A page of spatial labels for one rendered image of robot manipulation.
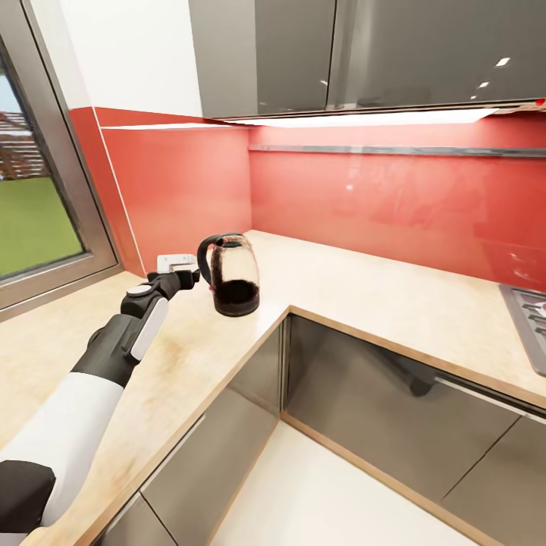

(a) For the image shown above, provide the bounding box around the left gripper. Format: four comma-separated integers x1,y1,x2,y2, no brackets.
147,268,202,292

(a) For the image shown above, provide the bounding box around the electric kettle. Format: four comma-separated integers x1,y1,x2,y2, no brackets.
196,233,261,317

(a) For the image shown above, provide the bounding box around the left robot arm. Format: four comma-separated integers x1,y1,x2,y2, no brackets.
0,255,202,546

